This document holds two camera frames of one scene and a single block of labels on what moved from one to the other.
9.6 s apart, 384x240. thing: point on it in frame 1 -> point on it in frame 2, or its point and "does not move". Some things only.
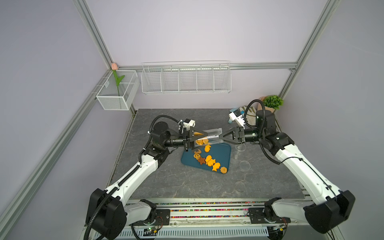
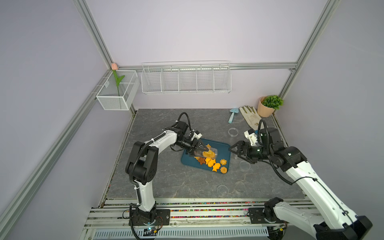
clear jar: x=213 y=137 -> x=212 y=153
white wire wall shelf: x=186 y=77 does not move
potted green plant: x=271 y=102 does not move
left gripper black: x=189 y=140 -> x=192 y=148
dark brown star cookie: x=201 y=160 does not move
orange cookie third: x=216 y=166 does not move
